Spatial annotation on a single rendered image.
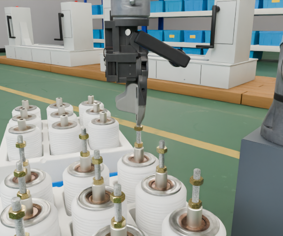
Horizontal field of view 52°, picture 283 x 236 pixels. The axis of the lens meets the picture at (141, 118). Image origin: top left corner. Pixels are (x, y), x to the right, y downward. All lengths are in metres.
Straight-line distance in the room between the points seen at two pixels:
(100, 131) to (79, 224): 0.42
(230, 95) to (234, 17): 0.57
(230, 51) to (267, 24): 6.55
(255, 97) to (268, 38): 2.86
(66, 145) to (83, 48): 2.87
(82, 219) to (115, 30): 0.34
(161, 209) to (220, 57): 1.96
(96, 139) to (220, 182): 0.48
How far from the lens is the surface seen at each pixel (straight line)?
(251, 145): 0.67
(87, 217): 0.50
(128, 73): 0.57
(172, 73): 2.56
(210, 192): 1.04
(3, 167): 0.87
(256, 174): 0.69
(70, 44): 3.65
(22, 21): 4.86
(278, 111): 0.68
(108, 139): 0.90
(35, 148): 0.89
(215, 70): 2.35
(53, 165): 0.87
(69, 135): 0.87
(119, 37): 0.58
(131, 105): 0.59
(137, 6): 0.56
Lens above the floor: 0.53
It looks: 17 degrees down
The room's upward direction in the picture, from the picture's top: straight up
